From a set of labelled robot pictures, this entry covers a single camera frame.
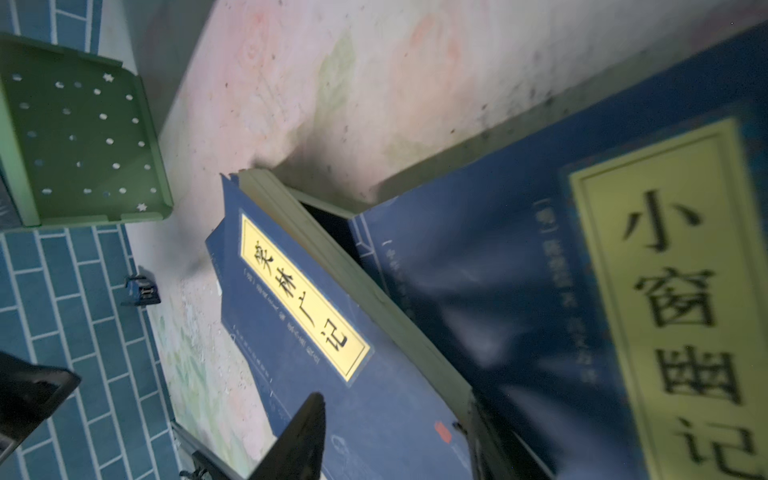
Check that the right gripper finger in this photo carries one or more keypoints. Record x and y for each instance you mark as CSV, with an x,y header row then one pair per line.
x,y
298,452

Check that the right blue book under pile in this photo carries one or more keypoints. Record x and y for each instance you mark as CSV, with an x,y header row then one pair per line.
x,y
603,282

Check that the blue book yellow label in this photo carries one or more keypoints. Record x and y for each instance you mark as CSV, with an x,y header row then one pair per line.
x,y
303,332

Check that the black blue stapler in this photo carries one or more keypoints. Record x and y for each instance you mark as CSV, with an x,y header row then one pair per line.
x,y
141,291

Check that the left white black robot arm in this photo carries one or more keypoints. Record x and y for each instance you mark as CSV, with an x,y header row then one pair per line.
x,y
30,394

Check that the green wooden shelf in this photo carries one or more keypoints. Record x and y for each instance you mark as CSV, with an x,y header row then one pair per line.
x,y
78,145

